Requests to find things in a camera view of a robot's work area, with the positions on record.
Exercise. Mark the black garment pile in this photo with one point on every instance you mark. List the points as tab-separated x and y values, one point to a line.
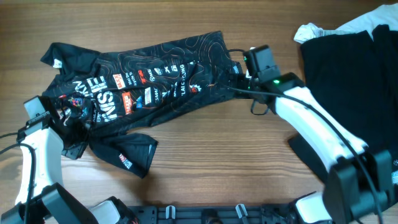
354	78

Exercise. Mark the white garment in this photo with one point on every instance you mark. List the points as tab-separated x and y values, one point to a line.
385	14

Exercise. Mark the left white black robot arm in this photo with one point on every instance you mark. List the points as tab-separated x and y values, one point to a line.
42	194

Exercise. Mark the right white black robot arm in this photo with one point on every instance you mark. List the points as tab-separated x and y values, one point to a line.
358	181

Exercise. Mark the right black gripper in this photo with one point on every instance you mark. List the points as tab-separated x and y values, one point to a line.
241	76

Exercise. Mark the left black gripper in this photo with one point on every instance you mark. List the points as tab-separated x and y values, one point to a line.
77	152

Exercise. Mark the black orange printed cycling jersey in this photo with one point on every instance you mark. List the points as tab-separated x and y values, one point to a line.
141	88

